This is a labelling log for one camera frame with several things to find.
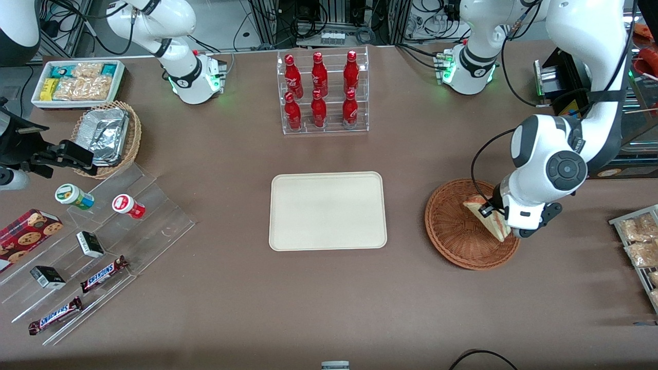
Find aluminium foil containers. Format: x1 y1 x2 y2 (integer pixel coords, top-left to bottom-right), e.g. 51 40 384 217
76 107 130 167

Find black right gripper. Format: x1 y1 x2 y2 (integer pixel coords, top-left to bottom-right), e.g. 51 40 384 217
0 102 99 178

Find large clear cracker bag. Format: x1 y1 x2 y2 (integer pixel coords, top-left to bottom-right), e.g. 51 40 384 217
53 76 113 101

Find small black box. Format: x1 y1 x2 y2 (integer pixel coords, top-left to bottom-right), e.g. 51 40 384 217
76 231 105 258
30 265 66 290

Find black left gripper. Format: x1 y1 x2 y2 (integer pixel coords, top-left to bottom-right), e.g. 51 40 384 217
478 183 510 219

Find black looped floor cable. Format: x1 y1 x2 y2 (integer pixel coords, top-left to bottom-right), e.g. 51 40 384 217
449 349 519 370

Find triangular sandwich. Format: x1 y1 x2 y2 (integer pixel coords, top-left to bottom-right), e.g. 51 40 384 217
463 195 513 243

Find black food warmer machine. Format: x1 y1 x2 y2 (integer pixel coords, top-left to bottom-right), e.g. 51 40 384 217
535 21 658 180

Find beige rectangular tray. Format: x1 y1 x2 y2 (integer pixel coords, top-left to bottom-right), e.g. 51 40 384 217
269 171 388 252

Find red food item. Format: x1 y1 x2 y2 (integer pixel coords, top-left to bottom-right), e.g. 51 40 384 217
637 47 658 78

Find clear acrylic bottle rack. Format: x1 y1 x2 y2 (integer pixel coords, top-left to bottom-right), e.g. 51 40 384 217
277 46 370 135

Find tray of packaged snacks right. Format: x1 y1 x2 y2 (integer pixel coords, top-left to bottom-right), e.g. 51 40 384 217
609 205 658 314

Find red cookie box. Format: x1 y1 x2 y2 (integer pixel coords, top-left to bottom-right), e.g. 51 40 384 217
0 209 64 273

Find small clear cracker bag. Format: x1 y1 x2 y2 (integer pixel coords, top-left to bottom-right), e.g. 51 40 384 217
72 62 104 79

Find clear acrylic stepped stand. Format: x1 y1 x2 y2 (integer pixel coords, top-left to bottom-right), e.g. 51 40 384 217
0 163 197 346

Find round brown wicker basket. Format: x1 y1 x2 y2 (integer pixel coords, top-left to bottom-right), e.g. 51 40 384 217
425 178 521 271

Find white rectangular snack bin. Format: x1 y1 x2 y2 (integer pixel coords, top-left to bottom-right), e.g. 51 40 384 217
31 60 126 110

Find snickers bar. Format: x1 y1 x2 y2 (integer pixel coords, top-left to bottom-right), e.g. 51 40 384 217
80 255 129 293
28 297 84 336

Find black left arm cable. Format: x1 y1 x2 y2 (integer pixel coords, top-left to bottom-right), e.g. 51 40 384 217
470 0 592 209

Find red lidded cup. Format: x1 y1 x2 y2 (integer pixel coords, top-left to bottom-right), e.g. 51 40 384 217
112 194 146 220

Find light wicker basket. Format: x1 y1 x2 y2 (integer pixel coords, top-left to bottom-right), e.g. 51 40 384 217
71 101 142 179

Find green lidded cup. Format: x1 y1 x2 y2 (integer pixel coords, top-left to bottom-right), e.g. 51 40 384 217
55 183 95 211

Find red cola bottle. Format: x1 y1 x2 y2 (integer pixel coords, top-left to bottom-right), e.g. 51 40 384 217
342 89 359 127
284 92 303 131
312 52 328 97
343 50 360 94
284 54 303 98
311 90 327 128

